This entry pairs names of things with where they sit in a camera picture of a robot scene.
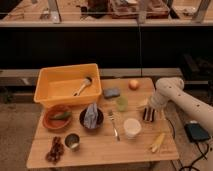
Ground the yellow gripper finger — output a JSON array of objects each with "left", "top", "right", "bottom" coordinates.
[
  {"left": 137, "top": 99, "right": 148, "bottom": 110},
  {"left": 159, "top": 110, "right": 166, "bottom": 120}
]

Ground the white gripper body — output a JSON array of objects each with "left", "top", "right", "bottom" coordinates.
[{"left": 148, "top": 92, "right": 168, "bottom": 110}]

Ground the striped black red eraser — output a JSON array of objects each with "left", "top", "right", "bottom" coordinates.
[{"left": 142, "top": 107, "right": 155, "bottom": 122}]

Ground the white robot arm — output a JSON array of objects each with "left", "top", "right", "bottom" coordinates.
[{"left": 138, "top": 77, "right": 213, "bottom": 135}]

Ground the green plastic cup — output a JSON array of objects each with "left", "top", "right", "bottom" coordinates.
[{"left": 116, "top": 96, "right": 128, "bottom": 112}]

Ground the white plastic cup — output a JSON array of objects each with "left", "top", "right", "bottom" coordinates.
[{"left": 123, "top": 118, "right": 142, "bottom": 139}]

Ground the small metal cup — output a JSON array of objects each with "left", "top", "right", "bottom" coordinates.
[{"left": 65, "top": 133, "right": 80, "bottom": 150}]

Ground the orange fruit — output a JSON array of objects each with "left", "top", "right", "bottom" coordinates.
[{"left": 129, "top": 79, "right": 139, "bottom": 90}]

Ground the black power box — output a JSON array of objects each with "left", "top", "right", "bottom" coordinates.
[{"left": 184, "top": 123, "right": 211, "bottom": 142}]

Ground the wooden table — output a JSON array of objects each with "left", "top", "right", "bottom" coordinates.
[{"left": 26, "top": 77, "right": 180, "bottom": 170}]

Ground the metal fork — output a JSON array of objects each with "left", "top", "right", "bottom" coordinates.
[{"left": 108, "top": 110, "right": 120, "bottom": 141}]

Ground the blue grey sponge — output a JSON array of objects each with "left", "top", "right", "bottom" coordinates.
[{"left": 103, "top": 88, "right": 120, "bottom": 99}]

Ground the black bowl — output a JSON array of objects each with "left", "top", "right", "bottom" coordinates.
[{"left": 79, "top": 109, "right": 104, "bottom": 130}]

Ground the grey crumpled cloth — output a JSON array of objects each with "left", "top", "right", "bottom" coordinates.
[{"left": 84, "top": 103, "right": 98, "bottom": 129}]

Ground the wooden dish brush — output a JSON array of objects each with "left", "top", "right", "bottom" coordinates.
[{"left": 74, "top": 77, "right": 92, "bottom": 96}]

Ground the green vegetable toy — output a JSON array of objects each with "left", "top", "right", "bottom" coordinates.
[{"left": 49, "top": 112, "right": 71, "bottom": 120}]

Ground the orange clay bowl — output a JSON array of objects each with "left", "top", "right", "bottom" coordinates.
[{"left": 42, "top": 105, "right": 72, "bottom": 130}]

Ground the yellow plastic tub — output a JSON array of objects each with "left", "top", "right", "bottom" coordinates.
[{"left": 34, "top": 63, "right": 102, "bottom": 108}]

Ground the black cable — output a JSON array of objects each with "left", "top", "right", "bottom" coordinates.
[{"left": 166, "top": 116, "right": 213, "bottom": 171}]

